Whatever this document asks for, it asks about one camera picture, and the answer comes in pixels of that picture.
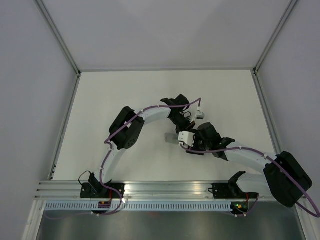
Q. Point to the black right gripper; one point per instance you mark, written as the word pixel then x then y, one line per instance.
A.
pixel 197 135

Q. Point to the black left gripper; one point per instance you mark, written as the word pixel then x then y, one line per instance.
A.
pixel 189 124

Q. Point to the grey cloth napkin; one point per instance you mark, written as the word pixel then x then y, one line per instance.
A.
pixel 171 138

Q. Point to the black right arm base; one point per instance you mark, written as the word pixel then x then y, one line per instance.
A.
pixel 229 191

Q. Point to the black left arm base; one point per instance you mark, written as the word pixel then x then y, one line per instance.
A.
pixel 100 192

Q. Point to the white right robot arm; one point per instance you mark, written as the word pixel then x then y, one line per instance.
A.
pixel 278 175

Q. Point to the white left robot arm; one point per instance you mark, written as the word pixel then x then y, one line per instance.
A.
pixel 126 129

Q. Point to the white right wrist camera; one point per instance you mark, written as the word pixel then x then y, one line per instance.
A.
pixel 186 138

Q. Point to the aluminium front rail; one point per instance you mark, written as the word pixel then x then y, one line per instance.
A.
pixel 143 190

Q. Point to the white slotted cable duct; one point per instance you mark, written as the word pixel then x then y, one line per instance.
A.
pixel 159 206

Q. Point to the aluminium right frame post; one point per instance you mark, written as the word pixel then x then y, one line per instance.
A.
pixel 276 32

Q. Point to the aluminium frame post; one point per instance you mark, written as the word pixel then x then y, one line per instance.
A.
pixel 276 32
pixel 57 35

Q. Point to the aluminium left frame post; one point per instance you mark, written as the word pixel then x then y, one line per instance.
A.
pixel 57 35

